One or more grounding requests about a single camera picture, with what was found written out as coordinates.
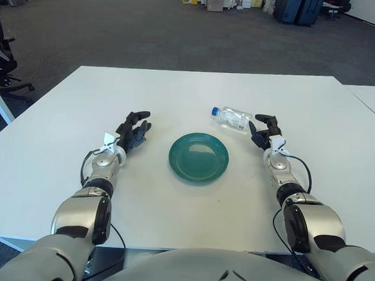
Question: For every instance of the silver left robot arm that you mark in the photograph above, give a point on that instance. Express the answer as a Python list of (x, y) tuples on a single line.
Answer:
[(81, 216)]

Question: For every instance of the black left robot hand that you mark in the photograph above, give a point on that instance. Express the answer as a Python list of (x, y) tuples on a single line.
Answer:
[(133, 134)]

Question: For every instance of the white plastic bag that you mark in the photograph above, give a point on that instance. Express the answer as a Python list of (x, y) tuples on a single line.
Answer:
[(269, 7)]

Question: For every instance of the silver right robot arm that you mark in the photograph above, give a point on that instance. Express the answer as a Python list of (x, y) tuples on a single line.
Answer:
[(322, 225)]

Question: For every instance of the dark blue hard case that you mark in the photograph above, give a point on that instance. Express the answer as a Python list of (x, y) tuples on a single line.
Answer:
[(311, 9), (288, 8)]

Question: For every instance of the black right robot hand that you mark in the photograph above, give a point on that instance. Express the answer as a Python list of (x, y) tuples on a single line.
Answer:
[(264, 137)]

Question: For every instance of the clear plastic water bottle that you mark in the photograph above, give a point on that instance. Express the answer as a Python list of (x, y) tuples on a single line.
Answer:
[(233, 118)]

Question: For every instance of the grey robot torso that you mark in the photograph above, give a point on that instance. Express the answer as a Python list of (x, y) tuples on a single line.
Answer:
[(198, 275)]

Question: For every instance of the brown cardboard box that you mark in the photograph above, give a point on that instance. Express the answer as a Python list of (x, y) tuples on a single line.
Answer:
[(215, 2)]

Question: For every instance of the black background swivel chair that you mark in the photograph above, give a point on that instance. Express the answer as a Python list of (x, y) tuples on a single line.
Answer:
[(337, 6)]

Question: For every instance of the green round plate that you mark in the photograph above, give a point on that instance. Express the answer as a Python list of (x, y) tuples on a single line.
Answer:
[(199, 160)]

